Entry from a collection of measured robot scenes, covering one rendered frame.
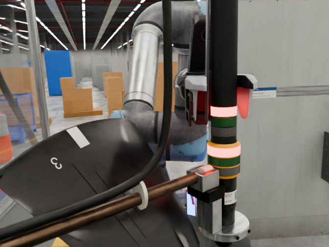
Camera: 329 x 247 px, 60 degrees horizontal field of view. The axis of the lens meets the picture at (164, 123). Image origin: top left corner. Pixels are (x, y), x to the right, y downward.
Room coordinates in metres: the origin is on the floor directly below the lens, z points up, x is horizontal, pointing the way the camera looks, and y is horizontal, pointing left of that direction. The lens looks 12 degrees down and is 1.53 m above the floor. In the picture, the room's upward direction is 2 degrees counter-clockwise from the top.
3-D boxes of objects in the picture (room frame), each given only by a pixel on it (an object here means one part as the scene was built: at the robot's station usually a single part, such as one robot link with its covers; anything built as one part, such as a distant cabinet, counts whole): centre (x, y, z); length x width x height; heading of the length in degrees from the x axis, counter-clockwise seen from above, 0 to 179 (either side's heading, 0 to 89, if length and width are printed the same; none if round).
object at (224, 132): (0.37, -0.08, 1.44); 0.03 x 0.03 x 0.01
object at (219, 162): (0.37, -0.08, 1.40); 0.04 x 0.04 x 0.01
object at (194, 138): (0.63, -0.04, 1.38); 0.11 x 0.08 x 0.11; 86
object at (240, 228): (0.36, -0.07, 1.34); 0.09 x 0.07 x 0.10; 127
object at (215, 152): (0.37, -0.08, 1.41); 0.04 x 0.04 x 0.01
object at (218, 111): (0.37, -0.08, 1.46); 0.03 x 0.03 x 0.01
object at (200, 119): (0.48, -0.07, 1.47); 0.12 x 0.08 x 0.09; 2
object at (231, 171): (0.37, -0.08, 1.39); 0.04 x 0.04 x 0.01
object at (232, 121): (0.37, -0.08, 1.45); 0.03 x 0.03 x 0.01
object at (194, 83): (0.37, -0.04, 1.48); 0.09 x 0.03 x 0.06; 170
